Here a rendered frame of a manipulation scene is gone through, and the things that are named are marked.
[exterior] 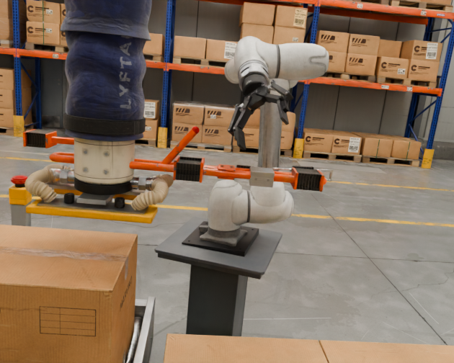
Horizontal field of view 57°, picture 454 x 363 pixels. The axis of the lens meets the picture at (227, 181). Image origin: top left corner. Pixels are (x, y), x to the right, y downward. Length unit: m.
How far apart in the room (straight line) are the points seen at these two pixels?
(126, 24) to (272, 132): 0.94
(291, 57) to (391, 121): 9.36
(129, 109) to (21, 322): 0.64
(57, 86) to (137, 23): 8.86
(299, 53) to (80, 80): 0.63
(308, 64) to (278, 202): 0.79
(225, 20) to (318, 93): 2.63
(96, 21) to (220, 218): 1.09
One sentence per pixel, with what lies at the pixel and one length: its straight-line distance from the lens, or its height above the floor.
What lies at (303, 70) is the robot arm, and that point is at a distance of 1.33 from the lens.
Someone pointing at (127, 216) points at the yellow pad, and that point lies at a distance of 1.17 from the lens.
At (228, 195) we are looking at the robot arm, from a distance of 1.90.
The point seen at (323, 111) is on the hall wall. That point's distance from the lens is 10.04.
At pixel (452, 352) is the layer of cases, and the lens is 2.01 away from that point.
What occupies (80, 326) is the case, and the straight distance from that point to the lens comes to 1.27.
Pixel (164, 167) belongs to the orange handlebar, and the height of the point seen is 1.25.
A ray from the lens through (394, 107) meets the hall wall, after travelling 10.62.
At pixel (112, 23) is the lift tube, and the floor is 1.63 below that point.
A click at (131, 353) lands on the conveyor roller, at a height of 0.55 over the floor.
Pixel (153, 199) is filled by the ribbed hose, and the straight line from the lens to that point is 1.17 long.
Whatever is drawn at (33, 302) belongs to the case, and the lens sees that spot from 1.27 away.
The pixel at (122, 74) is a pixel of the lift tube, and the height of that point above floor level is 1.50.
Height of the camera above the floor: 1.53
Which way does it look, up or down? 14 degrees down
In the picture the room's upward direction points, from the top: 5 degrees clockwise
